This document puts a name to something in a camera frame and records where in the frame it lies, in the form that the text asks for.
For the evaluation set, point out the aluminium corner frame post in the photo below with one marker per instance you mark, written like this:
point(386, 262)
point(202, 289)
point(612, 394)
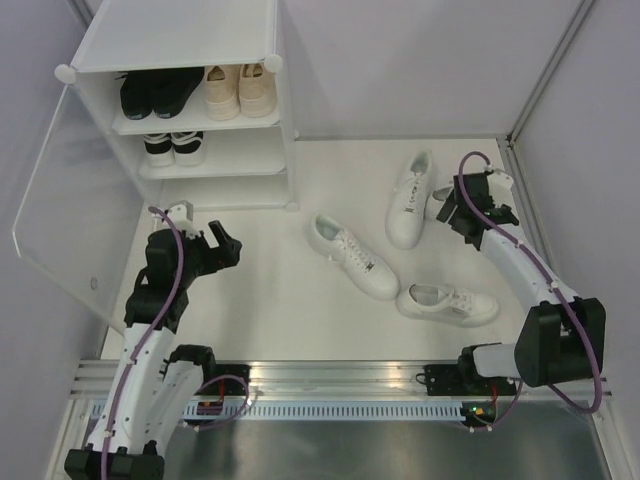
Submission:
point(569, 36)

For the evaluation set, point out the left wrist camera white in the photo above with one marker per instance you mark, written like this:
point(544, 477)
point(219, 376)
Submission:
point(180, 214)

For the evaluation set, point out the beige lace sneaker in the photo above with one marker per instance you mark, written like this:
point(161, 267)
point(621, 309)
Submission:
point(256, 90)
point(221, 91)

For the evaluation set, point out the white plastic shoe cabinet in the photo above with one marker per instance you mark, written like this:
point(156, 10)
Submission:
point(249, 162)

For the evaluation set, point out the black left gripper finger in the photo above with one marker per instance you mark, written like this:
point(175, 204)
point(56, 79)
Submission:
point(196, 239)
point(228, 251)

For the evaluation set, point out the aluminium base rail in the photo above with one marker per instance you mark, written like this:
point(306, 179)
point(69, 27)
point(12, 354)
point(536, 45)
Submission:
point(320, 380)

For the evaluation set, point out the black canvas sneaker front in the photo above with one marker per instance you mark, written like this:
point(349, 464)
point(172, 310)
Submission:
point(172, 88)

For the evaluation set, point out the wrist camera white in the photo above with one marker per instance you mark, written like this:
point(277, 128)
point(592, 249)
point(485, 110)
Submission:
point(180, 214)
point(500, 185)

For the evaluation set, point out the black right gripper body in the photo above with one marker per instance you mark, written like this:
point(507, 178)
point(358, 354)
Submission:
point(459, 218)

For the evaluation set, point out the black white patterned sneaker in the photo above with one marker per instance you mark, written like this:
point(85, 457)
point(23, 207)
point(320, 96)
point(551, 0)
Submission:
point(188, 148)

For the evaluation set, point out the white slotted cable duct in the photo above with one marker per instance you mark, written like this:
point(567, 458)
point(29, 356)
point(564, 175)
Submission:
point(412, 410)

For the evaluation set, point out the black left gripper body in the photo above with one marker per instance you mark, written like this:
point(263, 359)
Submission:
point(218, 251)

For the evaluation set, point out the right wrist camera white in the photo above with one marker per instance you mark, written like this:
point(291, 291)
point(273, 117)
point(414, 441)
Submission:
point(500, 185)

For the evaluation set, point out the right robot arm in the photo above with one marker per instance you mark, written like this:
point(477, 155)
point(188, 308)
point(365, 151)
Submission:
point(562, 337)

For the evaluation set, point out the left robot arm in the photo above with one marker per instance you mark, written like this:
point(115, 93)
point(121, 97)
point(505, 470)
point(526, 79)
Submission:
point(154, 380)

